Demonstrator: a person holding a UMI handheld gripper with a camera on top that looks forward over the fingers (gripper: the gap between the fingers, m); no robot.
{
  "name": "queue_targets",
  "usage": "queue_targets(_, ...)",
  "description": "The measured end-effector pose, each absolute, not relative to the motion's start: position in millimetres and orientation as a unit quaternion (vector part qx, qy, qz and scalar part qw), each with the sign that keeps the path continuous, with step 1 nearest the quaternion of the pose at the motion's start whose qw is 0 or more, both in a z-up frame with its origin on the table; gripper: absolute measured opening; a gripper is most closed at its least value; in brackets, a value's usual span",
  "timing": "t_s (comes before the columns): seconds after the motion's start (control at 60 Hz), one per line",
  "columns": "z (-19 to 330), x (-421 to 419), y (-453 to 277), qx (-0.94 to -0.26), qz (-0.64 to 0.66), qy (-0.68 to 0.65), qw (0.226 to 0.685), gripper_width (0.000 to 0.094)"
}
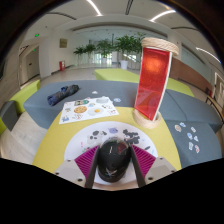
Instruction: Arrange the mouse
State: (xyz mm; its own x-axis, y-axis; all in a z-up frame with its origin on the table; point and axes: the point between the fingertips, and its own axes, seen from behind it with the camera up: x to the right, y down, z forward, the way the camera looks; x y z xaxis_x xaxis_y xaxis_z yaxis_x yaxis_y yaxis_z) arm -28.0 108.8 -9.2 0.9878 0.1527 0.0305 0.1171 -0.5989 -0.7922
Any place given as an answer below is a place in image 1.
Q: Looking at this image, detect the group of small stickers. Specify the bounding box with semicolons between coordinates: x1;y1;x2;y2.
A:
174;121;201;155

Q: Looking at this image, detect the group of ceiling lights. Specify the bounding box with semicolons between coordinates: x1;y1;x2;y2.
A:
46;0;221;64

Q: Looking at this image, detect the white printed mouse pad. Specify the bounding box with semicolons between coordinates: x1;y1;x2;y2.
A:
63;120;159;186

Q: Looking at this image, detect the group of potted plants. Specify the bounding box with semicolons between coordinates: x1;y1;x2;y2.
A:
73;32;148;71

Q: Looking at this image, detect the black computer mouse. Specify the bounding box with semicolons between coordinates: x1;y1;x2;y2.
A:
96;138;132;183

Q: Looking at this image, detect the dark grey upholstered seat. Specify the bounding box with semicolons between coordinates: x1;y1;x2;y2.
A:
0;100;19;132

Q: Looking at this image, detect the folded dark blue umbrella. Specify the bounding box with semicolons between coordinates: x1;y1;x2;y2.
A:
46;84;80;107

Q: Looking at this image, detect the grey upholstered bench seat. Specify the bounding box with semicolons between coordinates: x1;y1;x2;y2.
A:
159;88;224;134
22;79;144;130
165;119;218;169

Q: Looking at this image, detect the white sticker sheet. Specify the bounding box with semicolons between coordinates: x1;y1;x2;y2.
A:
58;96;120;125

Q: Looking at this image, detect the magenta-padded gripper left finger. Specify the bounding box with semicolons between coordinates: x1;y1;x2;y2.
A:
53;145;101;189

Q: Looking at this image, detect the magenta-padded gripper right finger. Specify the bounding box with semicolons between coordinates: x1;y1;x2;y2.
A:
129;144;177;188

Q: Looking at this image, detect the dark wooden chair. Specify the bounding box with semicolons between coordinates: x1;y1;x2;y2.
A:
204;94;224;123

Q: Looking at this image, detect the lime green upholstered seat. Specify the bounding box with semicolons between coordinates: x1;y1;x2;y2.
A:
94;68;141;84
166;77;195;98
9;79;42;114
0;118;7;136

